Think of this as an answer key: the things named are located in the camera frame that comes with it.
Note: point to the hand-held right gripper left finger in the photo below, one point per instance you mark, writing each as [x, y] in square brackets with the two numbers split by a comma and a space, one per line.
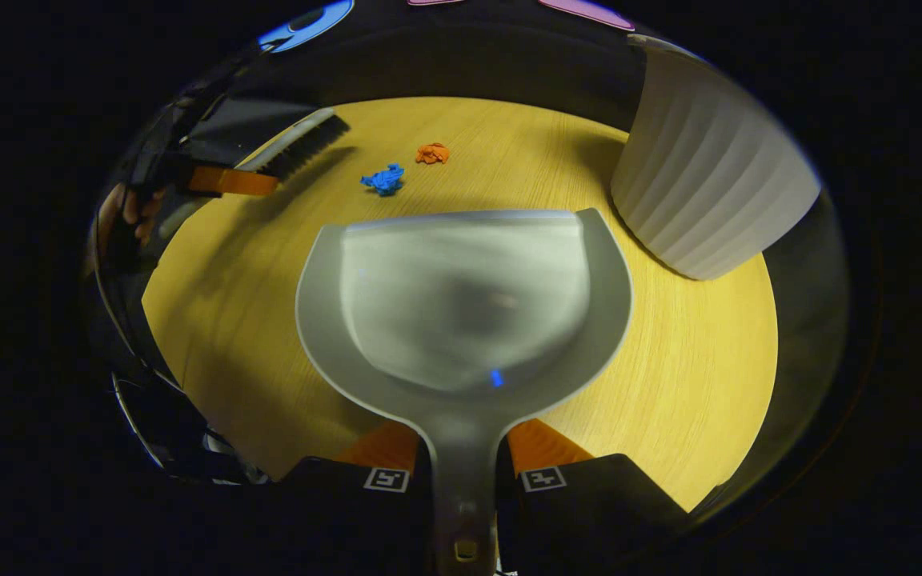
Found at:
[349, 512]

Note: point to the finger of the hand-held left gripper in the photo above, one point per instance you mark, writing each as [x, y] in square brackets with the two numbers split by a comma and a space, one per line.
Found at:
[233, 182]

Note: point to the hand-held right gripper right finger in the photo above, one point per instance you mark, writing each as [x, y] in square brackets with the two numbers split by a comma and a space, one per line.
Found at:
[581, 512]

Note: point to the small white broom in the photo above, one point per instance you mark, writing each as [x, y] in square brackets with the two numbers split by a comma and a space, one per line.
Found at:
[305, 144]

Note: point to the blue paper trash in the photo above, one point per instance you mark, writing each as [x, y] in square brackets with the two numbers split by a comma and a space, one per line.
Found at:
[383, 179]

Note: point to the orange paper trash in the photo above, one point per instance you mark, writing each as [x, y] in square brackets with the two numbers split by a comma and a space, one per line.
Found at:
[433, 153]

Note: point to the white plastic dustpan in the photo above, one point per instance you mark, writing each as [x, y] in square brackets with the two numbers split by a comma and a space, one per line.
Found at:
[461, 304]

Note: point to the white ribbed garbage bin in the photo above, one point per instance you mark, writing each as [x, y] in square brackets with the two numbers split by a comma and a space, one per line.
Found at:
[709, 176]

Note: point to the black backdrop cloth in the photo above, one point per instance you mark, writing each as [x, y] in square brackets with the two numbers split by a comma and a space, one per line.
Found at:
[493, 64]

